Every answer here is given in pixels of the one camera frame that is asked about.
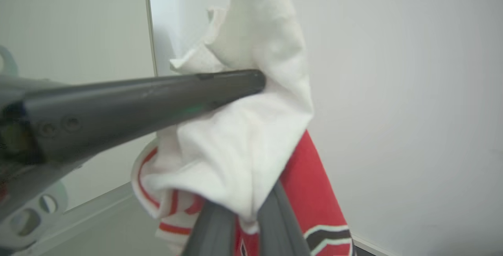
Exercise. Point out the white perforated laundry basket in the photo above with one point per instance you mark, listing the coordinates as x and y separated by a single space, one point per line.
29 220

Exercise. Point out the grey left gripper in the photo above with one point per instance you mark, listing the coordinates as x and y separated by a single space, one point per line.
13 130

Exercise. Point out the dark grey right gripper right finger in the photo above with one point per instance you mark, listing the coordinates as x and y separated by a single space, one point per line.
277 228

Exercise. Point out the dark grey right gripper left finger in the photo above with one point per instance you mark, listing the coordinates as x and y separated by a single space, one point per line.
214 232

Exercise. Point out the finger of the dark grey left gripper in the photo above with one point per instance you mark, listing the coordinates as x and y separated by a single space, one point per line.
137 106

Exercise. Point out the white and red striped garment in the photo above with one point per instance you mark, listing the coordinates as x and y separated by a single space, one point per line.
243 150

